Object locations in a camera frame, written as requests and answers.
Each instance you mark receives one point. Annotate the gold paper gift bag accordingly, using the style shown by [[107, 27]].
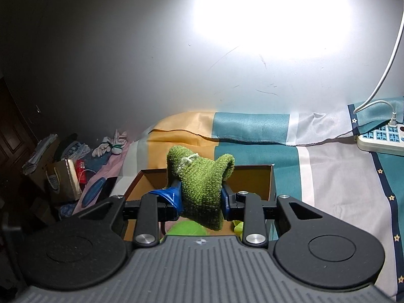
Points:
[[61, 180]]

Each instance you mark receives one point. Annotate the white gloves bundle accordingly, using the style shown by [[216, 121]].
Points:
[[104, 148]]

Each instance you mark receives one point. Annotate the green rolled sock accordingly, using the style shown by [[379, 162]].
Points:
[[186, 228]]

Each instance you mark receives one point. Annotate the light blue striped cloth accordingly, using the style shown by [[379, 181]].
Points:
[[79, 151]]

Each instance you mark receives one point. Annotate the green knitted sock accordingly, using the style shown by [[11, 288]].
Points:
[[202, 189]]

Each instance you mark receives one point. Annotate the black smartphone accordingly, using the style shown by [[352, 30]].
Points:
[[109, 185]]

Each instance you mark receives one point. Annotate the pink floral sheet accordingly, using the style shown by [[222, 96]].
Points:
[[110, 167]]

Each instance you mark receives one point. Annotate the blue floral cloth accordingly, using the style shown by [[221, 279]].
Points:
[[67, 211]]

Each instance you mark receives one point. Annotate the dark wooden door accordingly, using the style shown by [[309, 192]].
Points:
[[14, 132]]

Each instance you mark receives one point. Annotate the white power strip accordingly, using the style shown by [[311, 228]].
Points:
[[378, 142]]

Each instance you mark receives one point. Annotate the dark cloth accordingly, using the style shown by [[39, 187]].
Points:
[[68, 139]]

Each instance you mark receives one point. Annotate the yellow towel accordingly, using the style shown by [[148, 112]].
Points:
[[238, 227]]

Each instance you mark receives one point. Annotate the cardboard box with papers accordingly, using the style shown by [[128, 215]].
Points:
[[41, 157]]

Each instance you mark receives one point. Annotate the colour-block folded quilt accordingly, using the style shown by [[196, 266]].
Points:
[[252, 126]]

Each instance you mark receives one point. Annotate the brown cardboard box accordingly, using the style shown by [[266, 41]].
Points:
[[249, 183]]

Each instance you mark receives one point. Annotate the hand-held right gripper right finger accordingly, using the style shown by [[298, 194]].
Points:
[[224, 200]]

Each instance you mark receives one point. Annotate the red packet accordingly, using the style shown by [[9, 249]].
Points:
[[80, 172]]

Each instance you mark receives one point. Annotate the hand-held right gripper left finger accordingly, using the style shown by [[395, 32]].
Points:
[[170, 197]]

